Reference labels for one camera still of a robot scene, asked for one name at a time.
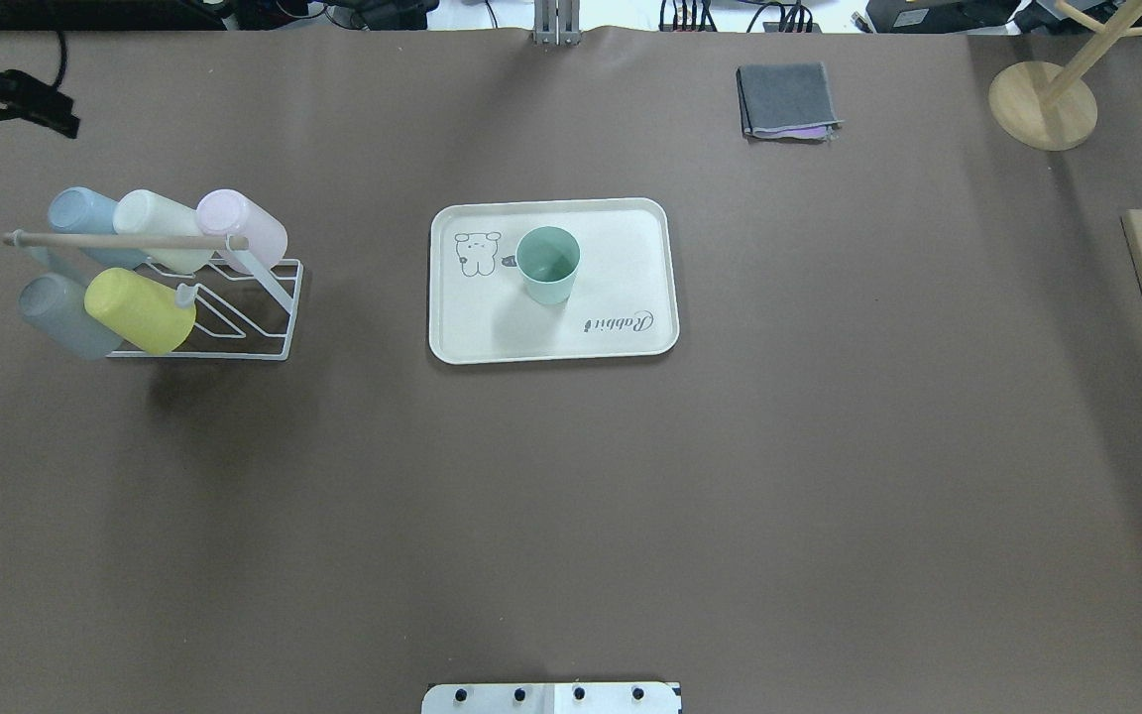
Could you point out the pink cup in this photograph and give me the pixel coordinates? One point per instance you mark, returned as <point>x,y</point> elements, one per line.
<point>226,211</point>

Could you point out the green cup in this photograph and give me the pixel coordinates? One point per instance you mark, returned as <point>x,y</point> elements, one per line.
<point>548,258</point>

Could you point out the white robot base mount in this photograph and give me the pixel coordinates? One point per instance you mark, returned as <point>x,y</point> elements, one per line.
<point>554,697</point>

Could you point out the grey cup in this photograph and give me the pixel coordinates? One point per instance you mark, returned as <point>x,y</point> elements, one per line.
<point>53,303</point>

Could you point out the yellow cup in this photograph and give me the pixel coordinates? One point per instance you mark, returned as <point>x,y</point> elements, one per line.
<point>143,311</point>

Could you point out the aluminium frame post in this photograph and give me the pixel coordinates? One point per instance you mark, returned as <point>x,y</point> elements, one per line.
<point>556,23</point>

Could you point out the cream cup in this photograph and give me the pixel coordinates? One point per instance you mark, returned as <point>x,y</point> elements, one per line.
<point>143,211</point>

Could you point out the wooden stand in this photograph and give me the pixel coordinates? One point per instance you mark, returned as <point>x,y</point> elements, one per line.
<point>1048,107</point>

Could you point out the blue cup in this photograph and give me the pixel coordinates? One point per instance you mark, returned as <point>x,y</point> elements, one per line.
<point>80,210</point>

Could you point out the cream rabbit tray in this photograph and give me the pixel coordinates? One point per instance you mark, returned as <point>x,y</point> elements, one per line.
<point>623,302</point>

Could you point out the grey folded cloth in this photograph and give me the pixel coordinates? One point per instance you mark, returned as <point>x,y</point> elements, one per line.
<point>786,101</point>

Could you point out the white wire cup rack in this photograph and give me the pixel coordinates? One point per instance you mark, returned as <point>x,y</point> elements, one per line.
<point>239,316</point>

